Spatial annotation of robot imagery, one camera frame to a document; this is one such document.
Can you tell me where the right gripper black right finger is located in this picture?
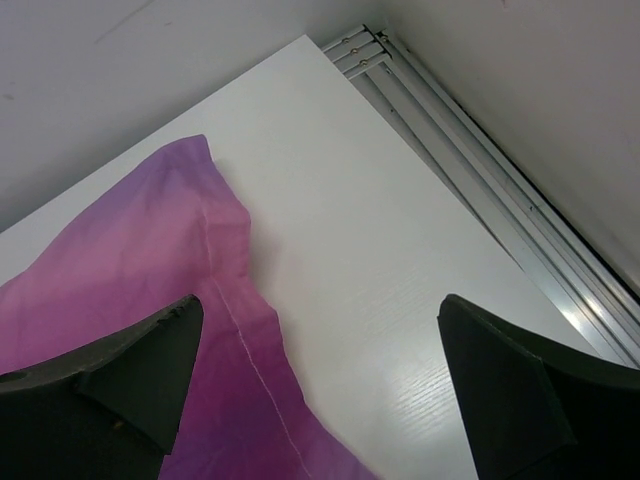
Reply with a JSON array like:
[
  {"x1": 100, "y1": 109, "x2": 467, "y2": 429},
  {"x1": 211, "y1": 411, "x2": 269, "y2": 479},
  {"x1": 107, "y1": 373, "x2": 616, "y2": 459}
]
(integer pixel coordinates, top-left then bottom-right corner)
[{"x1": 438, "y1": 294, "x2": 639, "y2": 479}]

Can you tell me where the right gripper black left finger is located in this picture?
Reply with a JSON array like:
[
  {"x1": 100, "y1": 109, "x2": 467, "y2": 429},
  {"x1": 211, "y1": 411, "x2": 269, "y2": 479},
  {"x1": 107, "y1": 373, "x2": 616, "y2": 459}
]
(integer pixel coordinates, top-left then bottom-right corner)
[{"x1": 1, "y1": 295, "x2": 203, "y2": 479}]

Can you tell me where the pink purple pillowcase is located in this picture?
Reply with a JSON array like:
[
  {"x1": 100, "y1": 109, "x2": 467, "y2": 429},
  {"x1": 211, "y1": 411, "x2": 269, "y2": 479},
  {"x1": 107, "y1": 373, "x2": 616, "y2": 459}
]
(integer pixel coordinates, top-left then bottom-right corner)
[{"x1": 1, "y1": 135, "x2": 371, "y2": 479}]

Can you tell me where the aluminium frame rail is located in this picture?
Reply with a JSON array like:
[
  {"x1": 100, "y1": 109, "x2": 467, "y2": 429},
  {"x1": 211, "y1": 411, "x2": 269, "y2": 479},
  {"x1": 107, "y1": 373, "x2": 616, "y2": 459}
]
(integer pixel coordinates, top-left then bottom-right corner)
[{"x1": 321, "y1": 25, "x2": 639, "y2": 367}]

